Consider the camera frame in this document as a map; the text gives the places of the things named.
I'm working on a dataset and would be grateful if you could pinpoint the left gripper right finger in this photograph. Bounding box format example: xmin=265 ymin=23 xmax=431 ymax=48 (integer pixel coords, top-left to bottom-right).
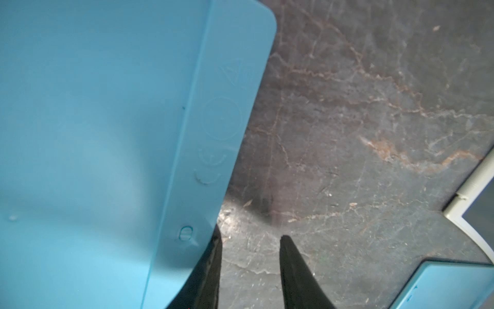
xmin=279 ymin=235 xmax=335 ymax=309

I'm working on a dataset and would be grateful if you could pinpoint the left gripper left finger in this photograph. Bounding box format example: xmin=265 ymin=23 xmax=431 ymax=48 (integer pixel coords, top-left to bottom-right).
xmin=167 ymin=225 xmax=223 ymax=309

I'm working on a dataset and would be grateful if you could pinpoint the blue front drawing tablet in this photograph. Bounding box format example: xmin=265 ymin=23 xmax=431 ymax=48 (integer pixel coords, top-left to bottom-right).
xmin=390 ymin=260 xmax=493 ymax=308

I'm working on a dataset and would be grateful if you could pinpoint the blue drawing tablet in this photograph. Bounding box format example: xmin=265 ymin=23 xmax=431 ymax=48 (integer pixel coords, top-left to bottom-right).
xmin=1 ymin=1 xmax=277 ymax=308
xmin=390 ymin=260 xmax=493 ymax=308

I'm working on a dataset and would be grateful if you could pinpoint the white drawing tablet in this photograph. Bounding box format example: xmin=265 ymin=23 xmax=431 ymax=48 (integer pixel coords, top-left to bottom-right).
xmin=443 ymin=151 xmax=493 ymax=261

